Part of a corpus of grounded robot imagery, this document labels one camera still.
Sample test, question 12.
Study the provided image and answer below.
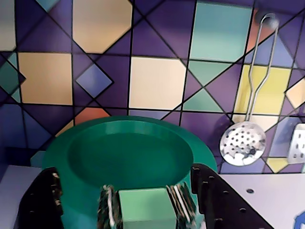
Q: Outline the blue burner decal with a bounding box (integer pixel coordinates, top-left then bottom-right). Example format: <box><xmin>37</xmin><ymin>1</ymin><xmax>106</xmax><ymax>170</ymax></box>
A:
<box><xmin>294</xmin><ymin>209</ymin><xmax>305</xmax><ymax>229</ymax></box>

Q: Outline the green round lid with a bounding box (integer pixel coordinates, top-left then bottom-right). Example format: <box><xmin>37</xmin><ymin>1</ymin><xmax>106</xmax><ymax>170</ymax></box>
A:
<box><xmin>42</xmin><ymin>115</ymin><xmax>218</xmax><ymax>229</ymax></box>

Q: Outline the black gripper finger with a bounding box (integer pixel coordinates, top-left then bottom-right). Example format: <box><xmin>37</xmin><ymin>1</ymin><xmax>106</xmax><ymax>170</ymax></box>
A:
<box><xmin>191</xmin><ymin>164</ymin><xmax>273</xmax><ymax>229</ymax></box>
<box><xmin>13</xmin><ymin>167</ymin><xmax>65</xmax><ymax>229</ymax></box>

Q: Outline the steel slotted skimmer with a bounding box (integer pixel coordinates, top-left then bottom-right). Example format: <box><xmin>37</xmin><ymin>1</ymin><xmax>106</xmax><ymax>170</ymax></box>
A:
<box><xmin>219</xmin><ymin>12</ymin><xmax>280</xmax><ymax>167</ymax></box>

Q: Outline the grey utensil hook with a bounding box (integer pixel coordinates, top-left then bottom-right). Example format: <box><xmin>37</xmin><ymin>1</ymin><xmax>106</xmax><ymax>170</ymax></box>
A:
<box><xmin>255</xmin><ymin>9</ymin><xmax>280</xmax><ymax>28</ymax></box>

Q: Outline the steel slotted spatula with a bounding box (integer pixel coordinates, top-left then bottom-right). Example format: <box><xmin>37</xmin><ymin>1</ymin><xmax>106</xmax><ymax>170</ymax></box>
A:
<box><xmin>287</xmin><ymin>123</ymin><xmax>305</xmax><ymax>166</ymax></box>

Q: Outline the blue toy kitchen unit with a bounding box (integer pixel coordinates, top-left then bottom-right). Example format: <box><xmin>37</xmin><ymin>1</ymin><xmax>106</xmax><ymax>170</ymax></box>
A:
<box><xmin>0</xmin><ymin>0</ymin><xmax>305</xmax><ymax>229</ymax></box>

